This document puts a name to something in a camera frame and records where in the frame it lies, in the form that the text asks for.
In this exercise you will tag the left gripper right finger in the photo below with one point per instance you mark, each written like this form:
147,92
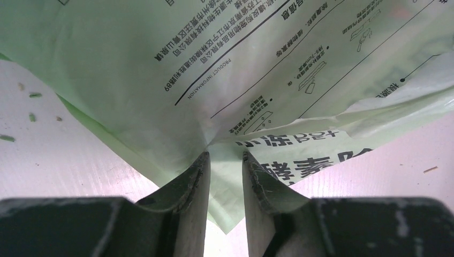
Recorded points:
282,222

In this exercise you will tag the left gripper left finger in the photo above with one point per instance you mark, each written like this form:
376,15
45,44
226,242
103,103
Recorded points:
169,222

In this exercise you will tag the green cat litter bag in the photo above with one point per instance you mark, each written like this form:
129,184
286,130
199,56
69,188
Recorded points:
302,85

